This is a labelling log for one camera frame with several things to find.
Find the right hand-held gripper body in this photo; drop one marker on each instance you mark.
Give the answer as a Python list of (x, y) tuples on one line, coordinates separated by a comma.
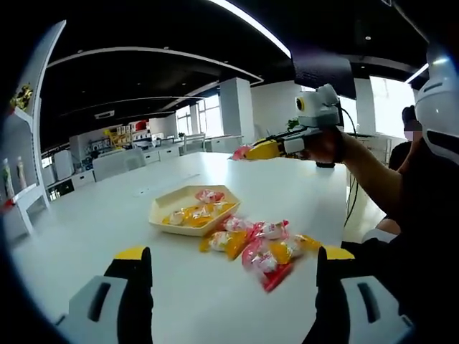
[(319, 107)]

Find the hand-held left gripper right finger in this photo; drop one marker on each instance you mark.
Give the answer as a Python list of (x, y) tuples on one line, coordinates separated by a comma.
[(358, 308)]

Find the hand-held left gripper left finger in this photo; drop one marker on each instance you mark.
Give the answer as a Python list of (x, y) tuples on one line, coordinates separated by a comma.
[(107, 308)]

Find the pink marshmallow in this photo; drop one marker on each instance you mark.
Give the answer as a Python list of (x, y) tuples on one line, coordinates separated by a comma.
[(241, 153)]

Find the heap of marshmallows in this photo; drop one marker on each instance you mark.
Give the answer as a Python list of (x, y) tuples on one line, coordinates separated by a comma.
[(195, 215)]

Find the cream hexagonal bowl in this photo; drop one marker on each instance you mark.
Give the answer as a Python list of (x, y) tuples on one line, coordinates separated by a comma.
[(157, 215)]

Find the pile of marshmallows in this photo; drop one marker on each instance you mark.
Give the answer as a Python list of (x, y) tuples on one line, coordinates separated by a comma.
[(261, 261)]

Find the person's right hand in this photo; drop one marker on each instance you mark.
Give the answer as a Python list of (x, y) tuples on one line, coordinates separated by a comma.
[(322, 147)]

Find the potted green plant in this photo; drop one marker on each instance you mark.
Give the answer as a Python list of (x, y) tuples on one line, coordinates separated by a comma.
[(293, 124)]

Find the large dark screen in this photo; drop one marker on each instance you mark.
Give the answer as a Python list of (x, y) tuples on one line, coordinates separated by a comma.
[(322, 73)]

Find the white table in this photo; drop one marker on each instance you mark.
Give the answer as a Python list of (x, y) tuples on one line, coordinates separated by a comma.
[(107, 222)]

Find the ceiling light strip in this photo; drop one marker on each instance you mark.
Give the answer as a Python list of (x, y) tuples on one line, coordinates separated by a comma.
[(251, 26)]

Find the white cabinet row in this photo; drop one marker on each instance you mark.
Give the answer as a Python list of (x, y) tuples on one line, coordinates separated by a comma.
[(159, 154)]

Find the person in black shirt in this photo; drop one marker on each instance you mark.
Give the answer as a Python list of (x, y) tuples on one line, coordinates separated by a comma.
[(430, 222)]

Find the white chest device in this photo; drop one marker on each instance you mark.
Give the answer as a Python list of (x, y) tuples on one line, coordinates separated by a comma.
[(437, 107)]

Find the white mesh partition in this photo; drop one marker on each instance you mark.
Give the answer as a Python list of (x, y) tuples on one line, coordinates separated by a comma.
[(118, 163)]

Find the white box appliance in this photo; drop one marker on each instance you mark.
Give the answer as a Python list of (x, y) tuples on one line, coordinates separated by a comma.
[(63, 165)]

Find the yellow crane model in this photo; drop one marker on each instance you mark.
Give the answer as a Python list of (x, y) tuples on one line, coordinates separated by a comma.
[(114, 138)]

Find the white bottle yellow label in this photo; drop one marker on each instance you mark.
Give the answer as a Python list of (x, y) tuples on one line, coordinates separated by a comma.
[(21, 172)]

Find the white bottle green label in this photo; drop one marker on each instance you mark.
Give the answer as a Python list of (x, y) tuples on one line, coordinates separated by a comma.
[(6, 178)]

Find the ceiling air vent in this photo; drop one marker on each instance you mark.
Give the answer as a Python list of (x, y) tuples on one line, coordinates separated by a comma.
[(104, 114)]

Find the white display shelf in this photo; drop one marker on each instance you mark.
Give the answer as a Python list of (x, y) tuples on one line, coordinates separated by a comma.
[(36, 143)]

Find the black yellow snack packet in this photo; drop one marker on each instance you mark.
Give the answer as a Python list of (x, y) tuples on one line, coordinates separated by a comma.
[(22, 96)]

